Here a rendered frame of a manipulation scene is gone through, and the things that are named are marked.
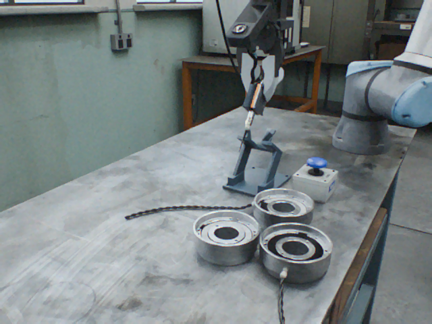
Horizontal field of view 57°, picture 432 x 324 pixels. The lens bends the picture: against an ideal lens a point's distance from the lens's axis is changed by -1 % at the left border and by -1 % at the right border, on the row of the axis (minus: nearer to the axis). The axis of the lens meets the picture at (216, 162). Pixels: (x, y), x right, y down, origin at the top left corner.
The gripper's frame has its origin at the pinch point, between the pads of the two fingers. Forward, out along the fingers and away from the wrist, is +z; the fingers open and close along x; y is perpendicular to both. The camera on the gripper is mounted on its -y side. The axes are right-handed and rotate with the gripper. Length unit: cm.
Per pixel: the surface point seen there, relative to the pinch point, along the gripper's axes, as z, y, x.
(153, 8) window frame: -13, 130, 146
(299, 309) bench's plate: 19.6, -29.5, -23.0
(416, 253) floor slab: 100, 126, -27
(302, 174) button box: 15.1, 1.4, -10.1
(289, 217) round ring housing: 15.7, -14.8, -14.6
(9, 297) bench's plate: 19, -49, 10
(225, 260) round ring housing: 18.1, -27.6, -10.5
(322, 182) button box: 15.2, 0.2, -14.8
